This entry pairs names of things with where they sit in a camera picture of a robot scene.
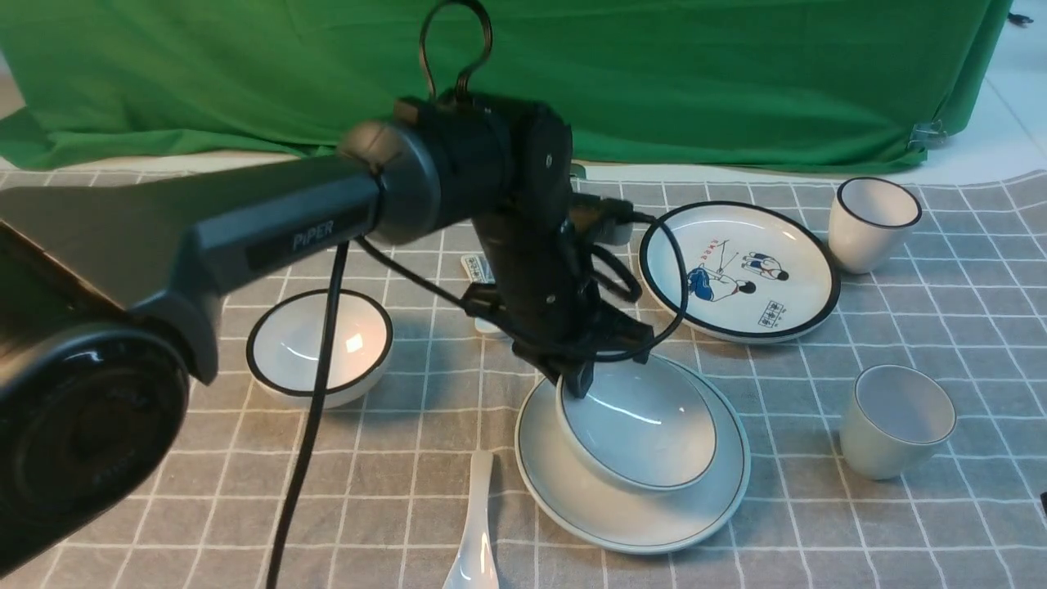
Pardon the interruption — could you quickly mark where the black-rimmed white cup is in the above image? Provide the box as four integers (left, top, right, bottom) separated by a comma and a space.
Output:
828, 178, 923, 273

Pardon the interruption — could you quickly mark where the plain white spoon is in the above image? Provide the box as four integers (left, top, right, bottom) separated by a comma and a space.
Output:
443, 451, 500, 588

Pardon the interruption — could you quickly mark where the plain white shallow bowl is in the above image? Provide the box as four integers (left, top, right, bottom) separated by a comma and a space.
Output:
554, 355, 719, 492

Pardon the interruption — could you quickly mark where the plain white large plate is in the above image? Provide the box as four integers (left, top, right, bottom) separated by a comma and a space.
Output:
515, 358, 751, 556

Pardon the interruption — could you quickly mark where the metal backdrop clip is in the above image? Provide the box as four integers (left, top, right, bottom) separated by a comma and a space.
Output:
906, 119, 950, 151

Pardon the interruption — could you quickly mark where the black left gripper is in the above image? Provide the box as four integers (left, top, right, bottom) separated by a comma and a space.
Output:
463, 192, 655, 399

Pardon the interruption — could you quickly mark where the plain white cup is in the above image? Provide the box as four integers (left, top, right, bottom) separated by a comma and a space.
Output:
840, 364, 958, 480

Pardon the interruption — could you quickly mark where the black-rimmed white bowl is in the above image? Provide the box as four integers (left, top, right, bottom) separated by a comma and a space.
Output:
246, 290, 393, 409

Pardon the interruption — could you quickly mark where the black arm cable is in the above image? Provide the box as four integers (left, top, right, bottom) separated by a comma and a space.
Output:
263, 0, 690, 589

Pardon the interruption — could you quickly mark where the grey checked tablecloth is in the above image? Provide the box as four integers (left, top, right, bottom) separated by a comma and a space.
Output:
2, 171, 1046, 588

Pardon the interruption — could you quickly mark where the small patterned white spoon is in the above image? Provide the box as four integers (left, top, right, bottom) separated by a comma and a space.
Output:
461, 254, 507, 339

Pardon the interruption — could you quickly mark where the illustrated black-rimmed plate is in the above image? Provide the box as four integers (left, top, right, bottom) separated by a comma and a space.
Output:
638, 201, 841, 344

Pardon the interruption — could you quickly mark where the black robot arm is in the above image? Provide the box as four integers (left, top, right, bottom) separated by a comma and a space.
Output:
1, 91, 654, 575

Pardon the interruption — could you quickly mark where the green backdrop cloth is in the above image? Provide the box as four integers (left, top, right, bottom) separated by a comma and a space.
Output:
1, 1, 1010, 173

